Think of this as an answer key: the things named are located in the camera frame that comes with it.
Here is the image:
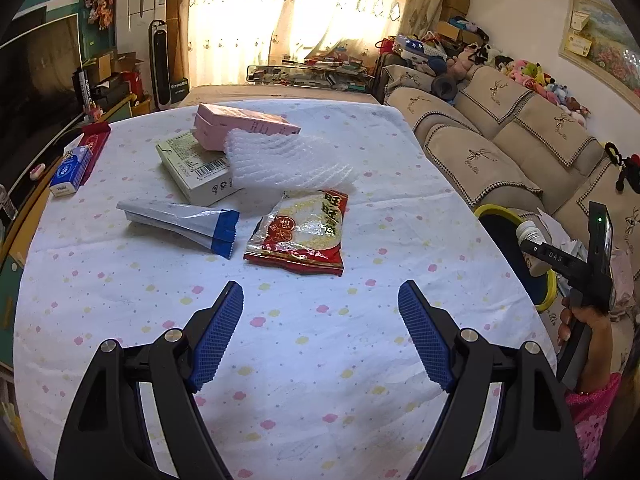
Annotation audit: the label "pile of toys and bags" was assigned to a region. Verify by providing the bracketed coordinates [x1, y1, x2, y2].
[377, 30, 501, 91]

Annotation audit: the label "silver blue wrapper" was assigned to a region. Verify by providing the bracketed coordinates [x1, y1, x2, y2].
[116, 198, 240, 260]

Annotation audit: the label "flat red box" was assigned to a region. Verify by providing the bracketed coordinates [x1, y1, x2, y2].
[80, 122, 112, 183]

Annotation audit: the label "stack of cardboard boxes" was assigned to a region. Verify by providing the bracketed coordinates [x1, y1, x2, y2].
[435, 0, 488, 46]

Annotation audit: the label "yellow rimmed trash bin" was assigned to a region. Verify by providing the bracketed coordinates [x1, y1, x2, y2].
[474, 204, 558, 313]

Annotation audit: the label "pink box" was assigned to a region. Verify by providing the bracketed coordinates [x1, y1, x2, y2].
[194, 102, 302, 152]

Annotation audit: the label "small white bottle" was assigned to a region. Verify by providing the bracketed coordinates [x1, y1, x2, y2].
[515, 220, 553, 278]

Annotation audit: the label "framed wall picture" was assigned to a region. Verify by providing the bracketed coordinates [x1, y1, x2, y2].
[559, 0, 640, 111]

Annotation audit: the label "blue tissue pack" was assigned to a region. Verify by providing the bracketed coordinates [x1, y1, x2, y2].
[49, 146, 94, 197]

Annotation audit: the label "pale green white box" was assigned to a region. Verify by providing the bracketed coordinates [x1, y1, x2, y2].
[155, 130, 246, 207]

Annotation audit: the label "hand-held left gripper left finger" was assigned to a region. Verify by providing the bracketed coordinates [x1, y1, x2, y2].
[54, 280, 245, 480]

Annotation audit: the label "beige sofa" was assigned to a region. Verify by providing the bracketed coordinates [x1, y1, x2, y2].
[375, 62, 640, 376]

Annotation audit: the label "large curved television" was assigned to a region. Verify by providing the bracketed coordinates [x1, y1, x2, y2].
[0, 14, 83, 181]

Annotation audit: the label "red snack packet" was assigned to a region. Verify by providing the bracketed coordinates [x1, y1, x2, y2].
[243, 188, 349, 277]

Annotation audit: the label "person's right hand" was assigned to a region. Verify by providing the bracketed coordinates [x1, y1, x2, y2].
[557, 296, 613, 393]

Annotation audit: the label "black red plush toy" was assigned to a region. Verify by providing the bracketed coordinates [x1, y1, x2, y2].
[604, 142, 640, 193]

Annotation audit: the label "hanging flower decoration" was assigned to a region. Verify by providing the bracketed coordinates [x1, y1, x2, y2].
[82, 0, 118, 31]

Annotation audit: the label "black tower fan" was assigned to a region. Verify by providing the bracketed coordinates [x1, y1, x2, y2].
[149, 20, 176, 111]

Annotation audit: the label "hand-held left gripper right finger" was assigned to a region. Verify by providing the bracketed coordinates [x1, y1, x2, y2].
[397, 280, 583, 480]

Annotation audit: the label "white foam wrap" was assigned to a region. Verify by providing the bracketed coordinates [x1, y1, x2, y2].
[222, 128, 362, 193]

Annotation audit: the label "clear water bottle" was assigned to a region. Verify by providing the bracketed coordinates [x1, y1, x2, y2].
[0, 185, 18, 221]

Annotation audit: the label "boxes on television cabinet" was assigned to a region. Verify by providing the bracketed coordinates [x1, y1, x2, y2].
[75, 50, 146, 111]

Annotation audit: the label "white paper sheets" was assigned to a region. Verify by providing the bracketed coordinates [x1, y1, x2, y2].
[537, 207, 586, 261]

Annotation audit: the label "floral white tablecloth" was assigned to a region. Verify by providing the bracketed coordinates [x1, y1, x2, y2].
[12, 99, 558, 480]

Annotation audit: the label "cream embroidered curtain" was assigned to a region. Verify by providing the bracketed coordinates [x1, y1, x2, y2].
[187, 0, 463, 92]

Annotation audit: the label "row of plush toys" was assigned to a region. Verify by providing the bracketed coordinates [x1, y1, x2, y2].
[492, 55, 591, 126]

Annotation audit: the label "white standing air conditioner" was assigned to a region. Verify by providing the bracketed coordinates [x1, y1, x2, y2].
[116, 0, 173, 56]

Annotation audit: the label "beige padded mat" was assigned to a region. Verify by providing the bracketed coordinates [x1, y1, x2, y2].
[180, 82, 383, 108]

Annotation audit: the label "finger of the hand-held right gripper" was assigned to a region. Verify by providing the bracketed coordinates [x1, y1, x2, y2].
[520, 239, 589, 283]

